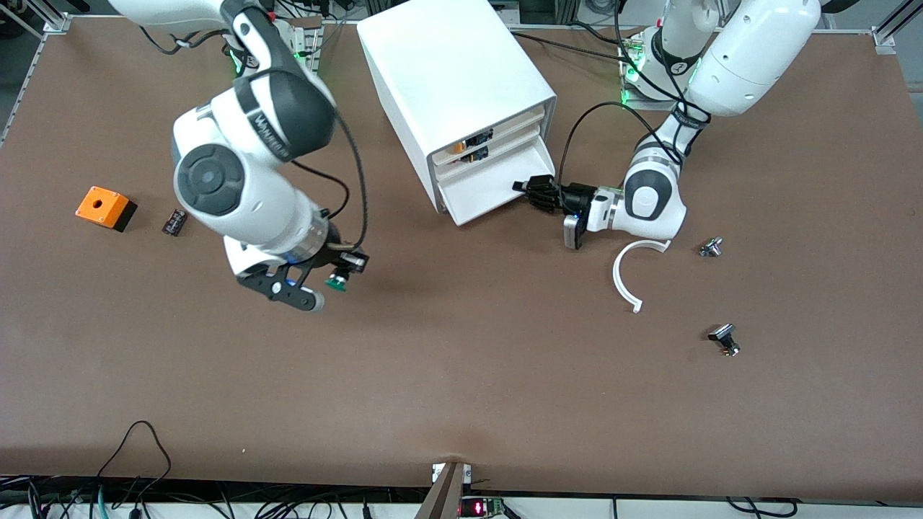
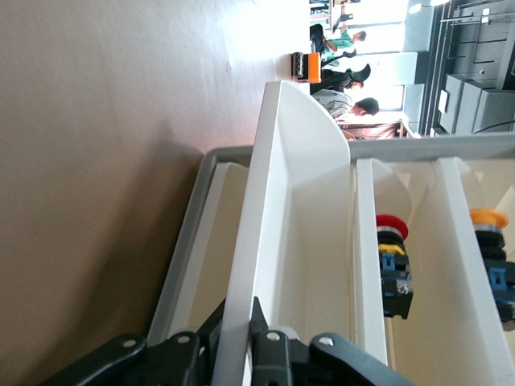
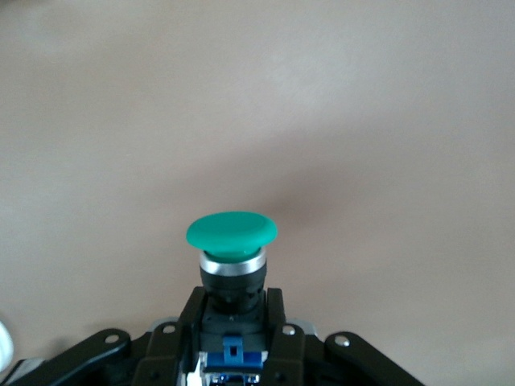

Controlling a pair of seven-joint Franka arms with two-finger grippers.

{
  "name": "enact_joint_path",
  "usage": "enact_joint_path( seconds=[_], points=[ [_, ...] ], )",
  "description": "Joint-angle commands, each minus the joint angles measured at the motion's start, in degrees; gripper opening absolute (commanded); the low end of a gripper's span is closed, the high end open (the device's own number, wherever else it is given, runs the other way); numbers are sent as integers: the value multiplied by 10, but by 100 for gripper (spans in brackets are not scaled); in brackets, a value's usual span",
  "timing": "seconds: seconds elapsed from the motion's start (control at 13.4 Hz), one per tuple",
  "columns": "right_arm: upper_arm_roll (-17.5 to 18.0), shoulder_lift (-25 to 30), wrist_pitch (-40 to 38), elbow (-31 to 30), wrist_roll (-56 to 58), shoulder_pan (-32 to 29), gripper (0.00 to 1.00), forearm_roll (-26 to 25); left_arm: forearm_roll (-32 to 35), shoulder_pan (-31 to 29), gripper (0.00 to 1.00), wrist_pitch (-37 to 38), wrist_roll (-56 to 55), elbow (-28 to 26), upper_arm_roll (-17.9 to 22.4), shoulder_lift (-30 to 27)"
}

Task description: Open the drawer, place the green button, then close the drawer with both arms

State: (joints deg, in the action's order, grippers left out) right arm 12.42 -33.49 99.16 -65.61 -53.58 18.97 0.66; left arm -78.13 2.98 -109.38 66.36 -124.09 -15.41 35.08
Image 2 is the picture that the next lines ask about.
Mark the orange mushroom push button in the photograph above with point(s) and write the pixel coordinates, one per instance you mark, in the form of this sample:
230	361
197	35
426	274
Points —
487	217

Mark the person in grey shirt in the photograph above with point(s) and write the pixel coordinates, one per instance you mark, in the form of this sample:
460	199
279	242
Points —
334	100

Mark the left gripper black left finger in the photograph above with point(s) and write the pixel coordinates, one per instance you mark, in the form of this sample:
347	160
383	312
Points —
169	362

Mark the person in green shirt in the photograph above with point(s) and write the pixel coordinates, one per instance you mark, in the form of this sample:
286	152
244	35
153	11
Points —
342	40

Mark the orange cart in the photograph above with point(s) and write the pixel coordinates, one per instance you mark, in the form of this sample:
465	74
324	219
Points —
310	66

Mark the brown wooden desk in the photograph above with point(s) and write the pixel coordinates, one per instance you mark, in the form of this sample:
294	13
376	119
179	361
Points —
378	130

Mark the white plastic drawer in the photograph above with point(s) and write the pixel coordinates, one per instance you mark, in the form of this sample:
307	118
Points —
366	261
209	249
306	201
462	241

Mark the black office chair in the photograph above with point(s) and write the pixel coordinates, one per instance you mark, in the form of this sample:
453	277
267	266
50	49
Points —
360	72

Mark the white pillar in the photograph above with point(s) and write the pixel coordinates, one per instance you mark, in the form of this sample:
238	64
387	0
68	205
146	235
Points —
394	68

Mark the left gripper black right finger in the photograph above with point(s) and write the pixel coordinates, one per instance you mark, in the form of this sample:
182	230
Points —
277	362

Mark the red mushroom push button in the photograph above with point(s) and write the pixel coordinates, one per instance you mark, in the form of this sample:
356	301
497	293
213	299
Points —
392	225

